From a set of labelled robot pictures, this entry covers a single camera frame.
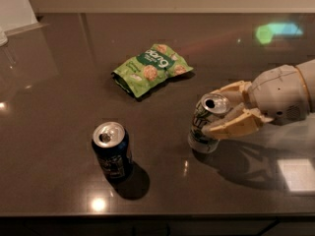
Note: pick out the green snack bag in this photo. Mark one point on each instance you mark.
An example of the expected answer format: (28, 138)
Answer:
(141, 73)

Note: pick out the white object at left edge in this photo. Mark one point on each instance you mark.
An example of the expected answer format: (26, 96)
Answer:
(3, 37)

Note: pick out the green white 7up can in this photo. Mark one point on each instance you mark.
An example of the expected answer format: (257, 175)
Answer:
(211, 107)

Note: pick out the dark blue pepsi can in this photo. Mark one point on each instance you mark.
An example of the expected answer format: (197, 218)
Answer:
(110, 142)

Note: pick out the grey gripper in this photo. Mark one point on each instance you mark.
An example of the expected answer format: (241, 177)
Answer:
(278, 93)

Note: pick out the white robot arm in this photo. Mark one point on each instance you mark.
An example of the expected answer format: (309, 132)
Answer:
(279, 96)

